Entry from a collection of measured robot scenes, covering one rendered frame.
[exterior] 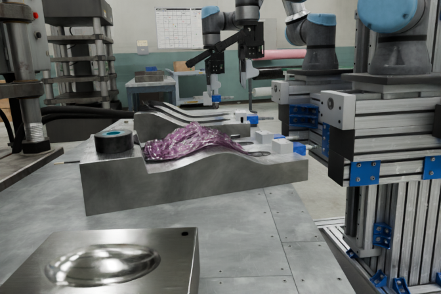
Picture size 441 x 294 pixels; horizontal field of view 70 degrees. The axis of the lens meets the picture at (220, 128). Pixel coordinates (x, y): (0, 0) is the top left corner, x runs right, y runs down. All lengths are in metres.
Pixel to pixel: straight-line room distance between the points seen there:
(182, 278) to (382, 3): 0.69
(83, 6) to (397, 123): 4.42
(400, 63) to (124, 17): 6.86
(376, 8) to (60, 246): 0.75
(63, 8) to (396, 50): 4.45
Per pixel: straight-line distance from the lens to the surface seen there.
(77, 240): 0.47
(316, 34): 1.39
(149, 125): 1.04
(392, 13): 0.82
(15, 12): 1.26
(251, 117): 1.06
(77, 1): 4.92
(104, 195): 0.68
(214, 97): 1.34
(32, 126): 1.29
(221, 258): 0.51
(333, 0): 8.66
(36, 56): 1.58
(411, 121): 0.98
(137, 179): 0.67
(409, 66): 0.95
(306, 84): 1.36
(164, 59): 7.40
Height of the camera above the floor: 1.09
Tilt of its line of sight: 12 degrees down
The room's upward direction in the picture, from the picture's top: 2 degrees counter-clockwise
